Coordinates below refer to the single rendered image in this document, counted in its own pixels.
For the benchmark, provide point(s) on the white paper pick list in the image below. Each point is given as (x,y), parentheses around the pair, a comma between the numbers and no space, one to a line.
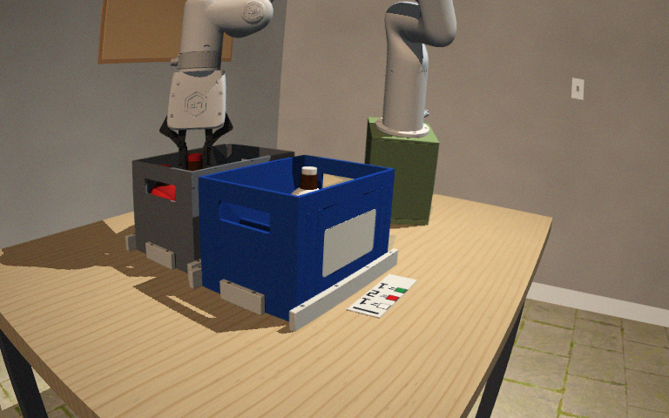
(377,301)

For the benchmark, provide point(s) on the grey plastic crate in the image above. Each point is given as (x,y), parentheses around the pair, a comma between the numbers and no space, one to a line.
(174,225)

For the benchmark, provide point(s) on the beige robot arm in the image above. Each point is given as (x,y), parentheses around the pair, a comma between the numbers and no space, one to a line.
(407,25)

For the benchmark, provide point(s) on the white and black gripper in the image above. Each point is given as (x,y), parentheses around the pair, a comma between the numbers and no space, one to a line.
(198,102)

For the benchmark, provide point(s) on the red bottle with pink label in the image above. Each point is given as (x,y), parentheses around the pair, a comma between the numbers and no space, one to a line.
(163,190)
(194,161)

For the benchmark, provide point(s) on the blue plastic crate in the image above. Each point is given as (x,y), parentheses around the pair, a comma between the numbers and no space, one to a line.
(304,244)

